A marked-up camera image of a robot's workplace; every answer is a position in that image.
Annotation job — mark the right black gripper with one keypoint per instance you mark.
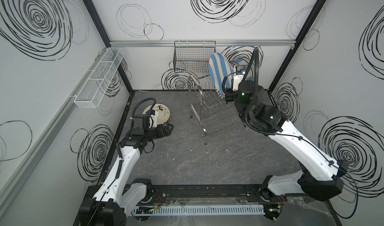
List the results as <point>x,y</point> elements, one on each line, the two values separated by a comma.
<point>229,92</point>

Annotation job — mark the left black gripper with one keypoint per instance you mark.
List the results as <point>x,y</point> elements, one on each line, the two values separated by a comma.
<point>163,130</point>

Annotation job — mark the cream plate with black drawing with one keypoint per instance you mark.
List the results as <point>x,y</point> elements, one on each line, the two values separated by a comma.
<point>162,113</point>

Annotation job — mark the blue striped plate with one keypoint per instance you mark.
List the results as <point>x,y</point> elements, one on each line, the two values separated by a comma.
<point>219,67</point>
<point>240,62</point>

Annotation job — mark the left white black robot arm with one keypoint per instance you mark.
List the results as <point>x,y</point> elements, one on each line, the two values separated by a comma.
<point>113,202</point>

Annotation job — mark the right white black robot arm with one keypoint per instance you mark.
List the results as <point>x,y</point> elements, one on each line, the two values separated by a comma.
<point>320,176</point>

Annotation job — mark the stainless steel dish rack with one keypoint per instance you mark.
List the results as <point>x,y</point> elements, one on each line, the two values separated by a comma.
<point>213,114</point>

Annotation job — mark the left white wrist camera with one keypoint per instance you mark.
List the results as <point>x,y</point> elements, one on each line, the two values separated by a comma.
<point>153,115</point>

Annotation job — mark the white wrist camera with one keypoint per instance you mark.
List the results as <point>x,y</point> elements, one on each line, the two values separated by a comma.
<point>153,115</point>
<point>236,81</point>

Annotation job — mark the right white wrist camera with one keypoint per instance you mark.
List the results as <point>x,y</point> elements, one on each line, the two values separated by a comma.
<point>236,81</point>

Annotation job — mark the black wire wall basket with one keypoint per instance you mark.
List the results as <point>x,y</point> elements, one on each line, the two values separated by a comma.
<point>193,55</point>

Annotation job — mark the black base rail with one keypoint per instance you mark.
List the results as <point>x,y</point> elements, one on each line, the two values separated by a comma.
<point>250,193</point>

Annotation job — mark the white mesh wall shelf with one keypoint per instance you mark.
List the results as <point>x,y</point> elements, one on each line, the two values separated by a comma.
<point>102,74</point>

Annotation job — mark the aluminium wall rail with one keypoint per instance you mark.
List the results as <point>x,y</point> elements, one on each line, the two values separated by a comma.
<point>226,42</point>

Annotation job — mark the white slotted cable duct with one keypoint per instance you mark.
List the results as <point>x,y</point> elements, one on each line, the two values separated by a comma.
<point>190,210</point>

